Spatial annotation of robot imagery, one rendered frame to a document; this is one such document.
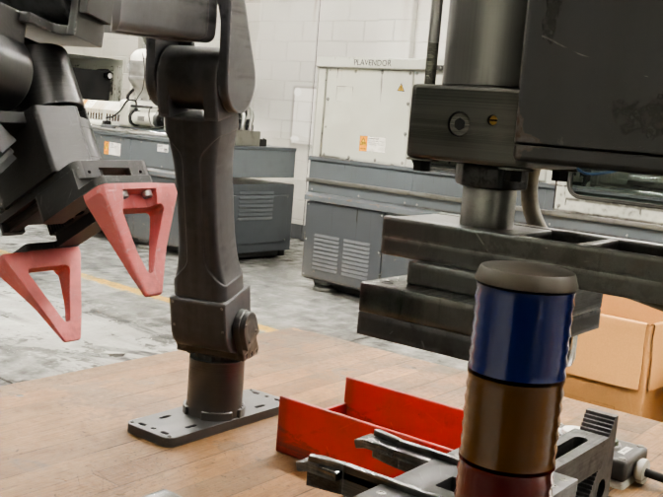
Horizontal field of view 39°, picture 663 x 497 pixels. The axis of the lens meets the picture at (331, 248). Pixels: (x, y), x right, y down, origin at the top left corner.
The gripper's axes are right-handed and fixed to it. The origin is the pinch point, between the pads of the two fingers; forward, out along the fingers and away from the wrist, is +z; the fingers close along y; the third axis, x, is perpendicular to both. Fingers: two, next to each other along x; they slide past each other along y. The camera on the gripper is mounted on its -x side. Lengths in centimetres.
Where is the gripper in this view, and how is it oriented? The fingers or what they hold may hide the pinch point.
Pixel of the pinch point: (108, 308)
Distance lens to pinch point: 67.5
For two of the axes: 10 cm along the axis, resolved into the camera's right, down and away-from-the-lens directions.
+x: 6.0, -0.7, 8.0
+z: 3.4, 9.3, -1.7
